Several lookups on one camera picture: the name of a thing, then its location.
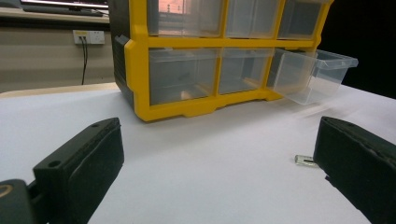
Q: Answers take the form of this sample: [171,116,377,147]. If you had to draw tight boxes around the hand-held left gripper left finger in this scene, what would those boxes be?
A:
[33,117,125,224]

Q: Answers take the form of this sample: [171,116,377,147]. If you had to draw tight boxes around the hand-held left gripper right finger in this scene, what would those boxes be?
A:
[313,116,396,224]

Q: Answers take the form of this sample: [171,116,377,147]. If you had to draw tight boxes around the small metal part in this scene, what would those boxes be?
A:
[294,154,319,169]

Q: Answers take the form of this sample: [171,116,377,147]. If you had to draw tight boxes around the clear plastic drawer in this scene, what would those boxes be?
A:
[266,48,360,105]
[276,0,325,41]
[225,0,282,39]
[148,48,221,106]
[218,47,276,95]
[147,0,226,38]

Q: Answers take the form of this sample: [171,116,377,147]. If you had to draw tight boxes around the yellow black drawer organizer cabinet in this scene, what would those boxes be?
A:
[108,0,335,122]

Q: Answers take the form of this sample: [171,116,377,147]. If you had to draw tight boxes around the black keyboard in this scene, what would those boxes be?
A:
[21,4,105,18]

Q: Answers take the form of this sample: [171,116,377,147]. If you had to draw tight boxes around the black power cable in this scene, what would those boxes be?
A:
[80,36,89,86]

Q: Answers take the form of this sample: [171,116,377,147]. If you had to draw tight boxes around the white wall power socket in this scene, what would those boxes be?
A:
[72,29,106,45]

